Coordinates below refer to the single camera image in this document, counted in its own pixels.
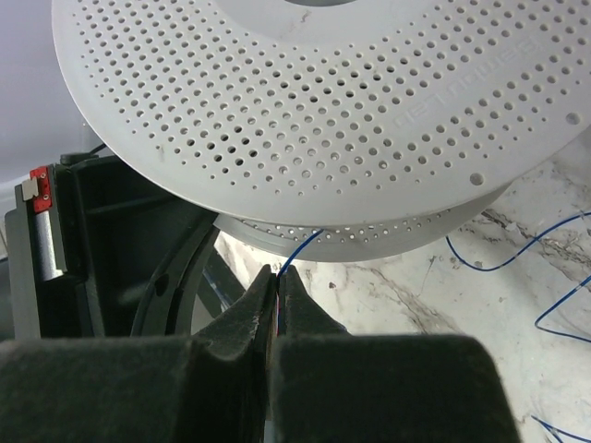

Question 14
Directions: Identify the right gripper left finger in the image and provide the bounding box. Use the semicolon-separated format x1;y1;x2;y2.
1;266;273;442

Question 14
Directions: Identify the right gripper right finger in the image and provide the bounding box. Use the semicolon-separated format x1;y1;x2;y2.
271;268;520;442

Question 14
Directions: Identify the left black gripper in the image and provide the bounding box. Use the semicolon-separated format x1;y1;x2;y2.
51;154;245;337

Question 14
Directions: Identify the blue cable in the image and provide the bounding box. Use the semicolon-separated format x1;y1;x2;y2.
276;211;591;443

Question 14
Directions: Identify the grey plastic cable spool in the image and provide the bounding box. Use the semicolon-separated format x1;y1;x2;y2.
51;1;590;262

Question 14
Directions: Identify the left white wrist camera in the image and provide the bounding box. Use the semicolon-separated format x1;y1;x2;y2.
5;164;89;340

